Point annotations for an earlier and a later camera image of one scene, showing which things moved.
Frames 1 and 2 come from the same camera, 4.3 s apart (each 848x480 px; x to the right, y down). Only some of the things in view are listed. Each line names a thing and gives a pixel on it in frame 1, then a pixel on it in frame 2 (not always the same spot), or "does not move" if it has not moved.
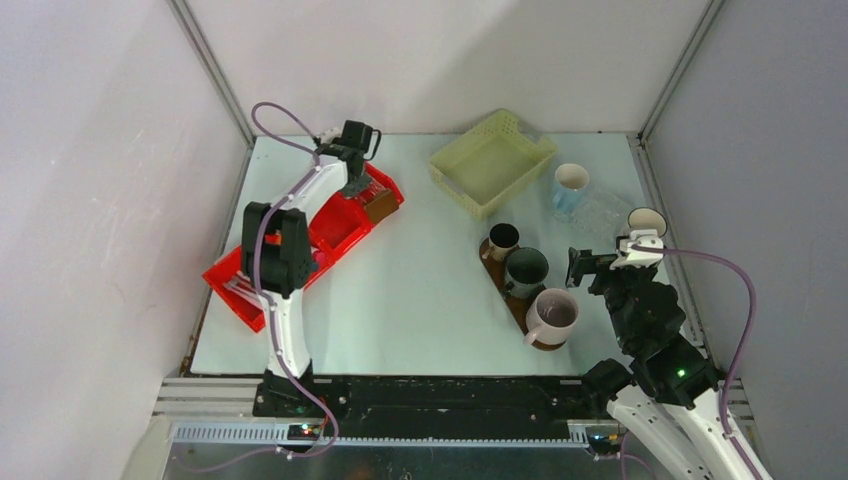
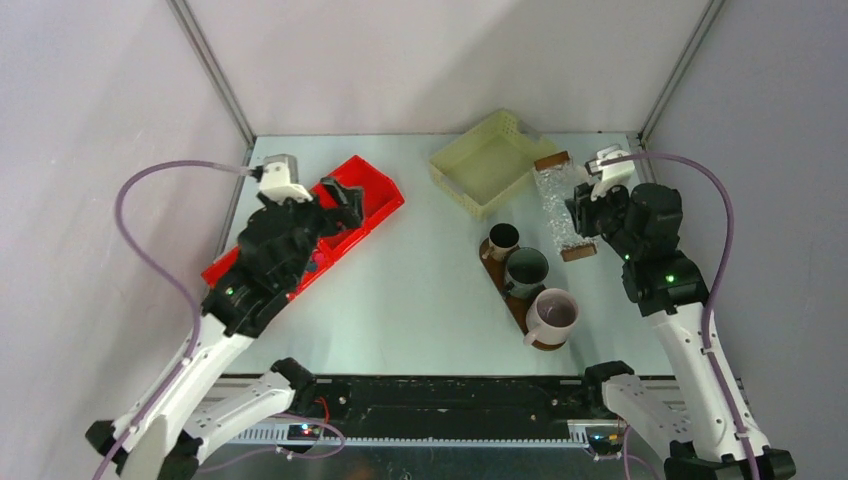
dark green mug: [527, 270] does not move
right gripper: [583, 261] -> [582, 206]
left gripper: [358, 186] -> [347, 201]
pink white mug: [551, 317] does not move
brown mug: [503, 237] does not move
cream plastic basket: [485, 165] does not move
